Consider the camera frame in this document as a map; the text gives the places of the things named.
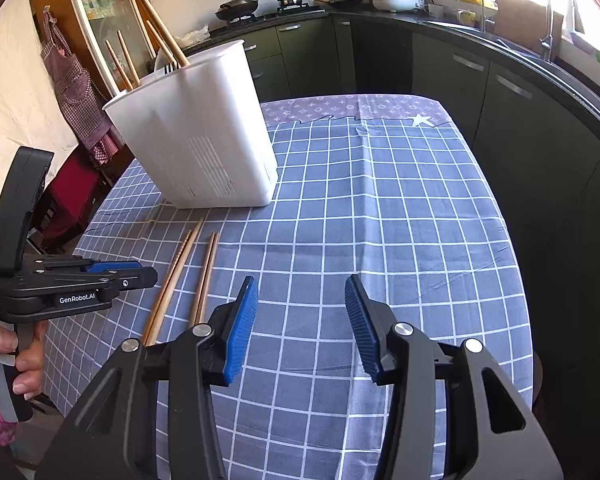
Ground steel kitchen sink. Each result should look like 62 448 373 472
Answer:
429 15 600 132

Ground wooden cutting board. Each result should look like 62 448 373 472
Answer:
494 0 566 56

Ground blue checkered tablecloth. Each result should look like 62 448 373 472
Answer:
42 109 537 480

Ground tall chrome faucet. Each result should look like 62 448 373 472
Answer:
538 0 581 64

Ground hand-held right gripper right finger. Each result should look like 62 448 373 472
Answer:
344 274 563 480

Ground gas stove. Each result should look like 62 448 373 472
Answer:
214 5 329 26

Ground small chrome faucet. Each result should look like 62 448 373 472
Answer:
457 0 487 31

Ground long light wooden chopstick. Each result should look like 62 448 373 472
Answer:
187 232 217 328
104 39 133 92
145 20 178 67
195 232 222 327
131 0 191 68
117 30 142 87
147 217 206 347
140 229 196 346

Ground green base kitchen cabinets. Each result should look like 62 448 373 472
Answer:
180 14 600 411

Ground purple plaid apron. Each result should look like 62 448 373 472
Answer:
40 9 124 169

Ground white plastic bag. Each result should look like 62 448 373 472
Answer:
177 27 211 46

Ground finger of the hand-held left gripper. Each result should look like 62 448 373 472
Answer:
110 266 159 295
81 259 142 275

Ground black kitchen countertop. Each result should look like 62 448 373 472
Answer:
180 6 600 152

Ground white hanging sheet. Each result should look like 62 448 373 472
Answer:
0 0 127 243

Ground red chair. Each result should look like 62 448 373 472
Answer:
29 149 117 257

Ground person's left hand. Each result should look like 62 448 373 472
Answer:
0 317 49 401

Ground purple patterned star cloth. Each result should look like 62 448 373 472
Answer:
257 93 454 127

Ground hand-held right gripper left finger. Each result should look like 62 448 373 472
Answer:
35 275 260 480

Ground black wok with lid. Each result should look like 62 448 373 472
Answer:
214 0 260 22

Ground glass sliding door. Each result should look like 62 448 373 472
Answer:
61 0 157 97

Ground white plastic utensil holder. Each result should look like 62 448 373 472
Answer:
102 39 279 210

